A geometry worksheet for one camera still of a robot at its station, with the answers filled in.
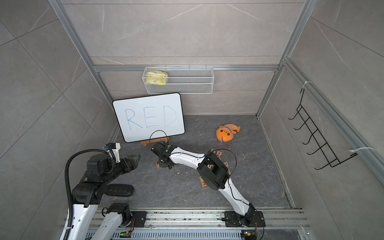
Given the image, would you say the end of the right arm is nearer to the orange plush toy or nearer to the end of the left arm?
the end of the left arm

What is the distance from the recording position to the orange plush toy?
1.00 metres

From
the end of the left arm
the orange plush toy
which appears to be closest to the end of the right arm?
the end of the left arm
